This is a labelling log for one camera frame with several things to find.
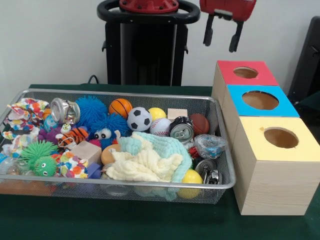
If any silver wire mesh bin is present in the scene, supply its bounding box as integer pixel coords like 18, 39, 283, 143
0, 88, 237, 205

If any orange striped tiger plush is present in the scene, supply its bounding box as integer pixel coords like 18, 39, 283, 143
55, 126, 90, 150

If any orange toy basketball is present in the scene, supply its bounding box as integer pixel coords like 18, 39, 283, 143
108, 98, 133, 120

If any green spiky rubber toy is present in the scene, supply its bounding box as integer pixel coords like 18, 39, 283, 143
20, 139, 62, 177

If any cream and mint cloth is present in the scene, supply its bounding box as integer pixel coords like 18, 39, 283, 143
106, 131, 193, 183

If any wooden box with three holes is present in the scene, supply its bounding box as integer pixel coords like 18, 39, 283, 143
211, 60, 320, 216

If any blue spiky rubber ball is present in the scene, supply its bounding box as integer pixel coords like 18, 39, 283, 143
74, 94, 108, 125

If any black monitor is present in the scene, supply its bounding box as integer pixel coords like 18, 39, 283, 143
287, 16, 320, 101

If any brown toy football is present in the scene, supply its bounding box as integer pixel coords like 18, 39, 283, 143
189, 113, 210, 137

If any dark green tablecloth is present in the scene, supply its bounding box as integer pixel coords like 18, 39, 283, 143
0, 83, 320, 240
298, 90, 320, 118

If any white toy baseball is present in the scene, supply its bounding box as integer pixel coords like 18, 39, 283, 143
149, 117, 172, 137

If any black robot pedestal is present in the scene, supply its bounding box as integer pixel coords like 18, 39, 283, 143
96, 0, 201, 87

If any black and white soccer ball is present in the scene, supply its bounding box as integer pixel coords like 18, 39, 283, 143
126, 106, 153, 132

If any yellow ball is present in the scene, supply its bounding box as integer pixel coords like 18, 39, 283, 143
147, 107, 168, 123

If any black cable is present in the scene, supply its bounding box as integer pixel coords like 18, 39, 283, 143
87, 74, 101, 85

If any crushed silver drink can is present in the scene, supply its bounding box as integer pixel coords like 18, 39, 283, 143
169, 116, 195, 145

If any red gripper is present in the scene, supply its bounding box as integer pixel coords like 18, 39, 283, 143
199, 0, 258, 53

